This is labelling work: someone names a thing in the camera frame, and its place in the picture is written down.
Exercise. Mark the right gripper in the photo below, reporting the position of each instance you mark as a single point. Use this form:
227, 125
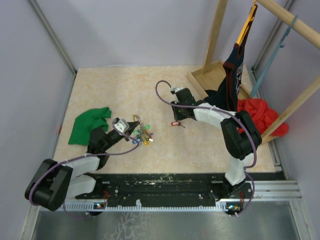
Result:
177, 117

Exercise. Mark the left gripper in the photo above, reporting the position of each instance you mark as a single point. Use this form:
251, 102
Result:
132, 125

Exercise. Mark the large metal keyring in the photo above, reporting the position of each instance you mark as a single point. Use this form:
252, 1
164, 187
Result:
140, 129

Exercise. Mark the bunch of tagged keys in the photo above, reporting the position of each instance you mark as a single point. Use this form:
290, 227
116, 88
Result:
142, 135

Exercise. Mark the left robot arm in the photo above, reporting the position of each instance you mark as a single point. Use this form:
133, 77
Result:
55, 182

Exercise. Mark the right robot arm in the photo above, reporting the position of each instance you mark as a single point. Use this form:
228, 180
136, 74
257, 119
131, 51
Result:
241, 136

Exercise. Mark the wooden clothes rack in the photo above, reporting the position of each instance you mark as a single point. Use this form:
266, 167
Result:
212, 72

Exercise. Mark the green cloth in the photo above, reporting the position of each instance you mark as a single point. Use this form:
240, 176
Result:
86, 122

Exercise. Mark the dark navy jersey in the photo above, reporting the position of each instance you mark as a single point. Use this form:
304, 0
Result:
226, 96

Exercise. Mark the red cloth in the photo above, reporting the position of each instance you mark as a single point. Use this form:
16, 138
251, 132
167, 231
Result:
262, 115

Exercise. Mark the yellow clothes hanger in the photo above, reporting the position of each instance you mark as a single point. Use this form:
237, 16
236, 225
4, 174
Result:
245, 27

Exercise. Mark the blue clothes hanger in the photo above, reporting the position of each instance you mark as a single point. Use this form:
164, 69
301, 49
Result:
272, 57

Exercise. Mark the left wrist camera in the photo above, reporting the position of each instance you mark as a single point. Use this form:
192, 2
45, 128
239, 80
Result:
120, 125

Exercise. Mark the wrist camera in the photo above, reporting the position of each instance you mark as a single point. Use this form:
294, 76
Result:
120, 125
175, 90

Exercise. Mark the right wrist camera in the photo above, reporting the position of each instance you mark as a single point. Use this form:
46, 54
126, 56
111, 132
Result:
175, 90

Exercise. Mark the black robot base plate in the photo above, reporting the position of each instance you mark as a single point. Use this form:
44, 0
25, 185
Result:
173, 190

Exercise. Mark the aluminium frame rail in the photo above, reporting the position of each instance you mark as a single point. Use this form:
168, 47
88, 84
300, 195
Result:
262, 191

